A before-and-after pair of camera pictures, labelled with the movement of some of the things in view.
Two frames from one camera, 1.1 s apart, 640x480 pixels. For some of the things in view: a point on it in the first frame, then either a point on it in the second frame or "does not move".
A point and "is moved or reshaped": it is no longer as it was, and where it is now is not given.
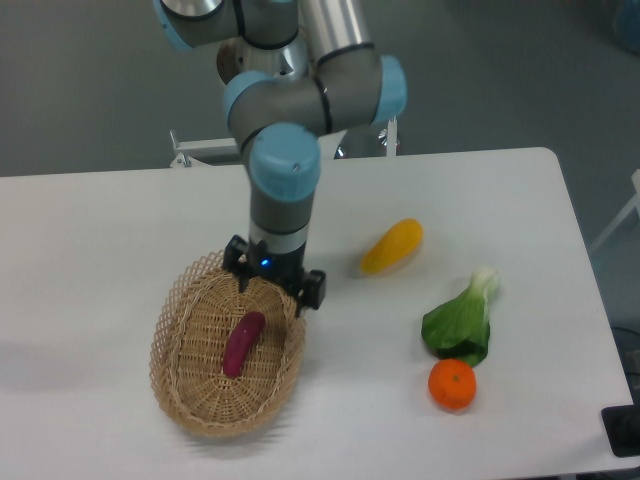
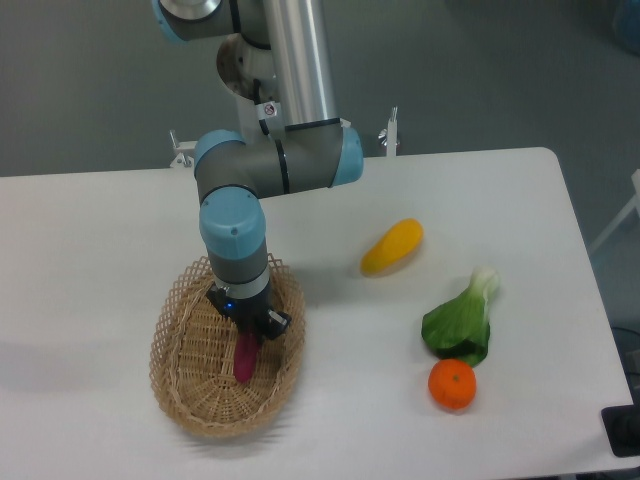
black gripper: [285, 268] -> [249, 313]
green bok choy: [460, 329] does not move
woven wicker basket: [193, 326] does not move
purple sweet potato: [246, 330] is moved or reshaped
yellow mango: [402, 239] does not move
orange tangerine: [452, 383] does not move
